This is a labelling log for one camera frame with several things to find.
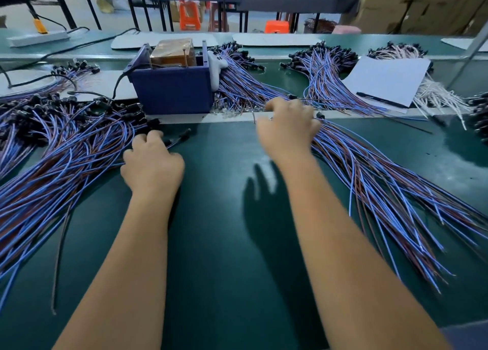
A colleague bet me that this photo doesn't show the grey metal pole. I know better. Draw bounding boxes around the grey metal pole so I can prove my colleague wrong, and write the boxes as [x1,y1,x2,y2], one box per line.
[446,22,488,91]

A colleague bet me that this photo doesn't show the brown cardboard block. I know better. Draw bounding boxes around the brown cardboard block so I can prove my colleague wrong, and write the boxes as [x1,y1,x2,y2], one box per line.
[149,38,197,68]

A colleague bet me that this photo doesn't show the orange plastic stool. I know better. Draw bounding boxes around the orange plastic stool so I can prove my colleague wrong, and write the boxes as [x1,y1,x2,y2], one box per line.
[264,20,291,34]
[178,0,202,31]

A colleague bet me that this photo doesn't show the loose grey wire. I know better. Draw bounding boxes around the loose grey wire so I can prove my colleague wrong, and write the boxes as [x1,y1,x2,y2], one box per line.
[50,209,77,315]

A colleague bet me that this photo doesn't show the white flat mat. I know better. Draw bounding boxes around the white flat mat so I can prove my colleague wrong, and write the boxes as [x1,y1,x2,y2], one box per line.
[0,70,138,103]
[441,37,488,53]
[110,32,230,50]
[232,33,325,47]

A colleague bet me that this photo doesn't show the person's left forearm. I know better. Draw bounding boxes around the person's left forearm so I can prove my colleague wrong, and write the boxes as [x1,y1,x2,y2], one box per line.
[53,193,180,350]

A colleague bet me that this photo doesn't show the black power cable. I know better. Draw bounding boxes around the black power cable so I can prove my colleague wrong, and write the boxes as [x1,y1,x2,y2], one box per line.
[0,27,142,88]

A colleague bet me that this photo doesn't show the person's right forearm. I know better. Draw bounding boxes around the person's right forearm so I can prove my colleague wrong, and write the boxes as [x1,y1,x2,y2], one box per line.
[278,159,452,350]

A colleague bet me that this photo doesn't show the person's right hand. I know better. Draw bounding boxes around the person's right hand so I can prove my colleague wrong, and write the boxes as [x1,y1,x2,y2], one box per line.
[255,96,323,168]

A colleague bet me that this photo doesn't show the stack of large cardboard boxes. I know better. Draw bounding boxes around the stack of large cardboard boxes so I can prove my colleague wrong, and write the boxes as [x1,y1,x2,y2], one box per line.
[343,0,488,36]

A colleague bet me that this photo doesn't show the white power strip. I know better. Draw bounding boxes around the white power strip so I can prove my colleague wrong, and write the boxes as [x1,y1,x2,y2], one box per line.
[8,29,71,48]

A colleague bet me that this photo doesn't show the pile of wired lamps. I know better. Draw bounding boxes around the pile of wired lamps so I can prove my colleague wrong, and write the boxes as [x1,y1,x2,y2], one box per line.
[0,94,195,312]
[290,113,488,292]

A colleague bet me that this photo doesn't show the blue plastic tester box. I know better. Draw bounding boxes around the blue plastic tester box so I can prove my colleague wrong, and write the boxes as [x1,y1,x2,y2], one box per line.
[126,42,222,115]

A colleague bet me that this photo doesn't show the white paper sheet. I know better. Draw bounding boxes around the white paper sheet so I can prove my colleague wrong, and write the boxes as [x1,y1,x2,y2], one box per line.
[342,56,432,109]

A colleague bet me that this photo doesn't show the black pen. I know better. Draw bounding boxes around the black pen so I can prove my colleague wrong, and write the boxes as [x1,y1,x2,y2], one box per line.
[356,92,410,110]

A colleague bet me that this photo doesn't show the person's left hand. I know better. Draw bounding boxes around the person's left hand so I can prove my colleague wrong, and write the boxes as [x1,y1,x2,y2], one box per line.
[120,130,186,202]

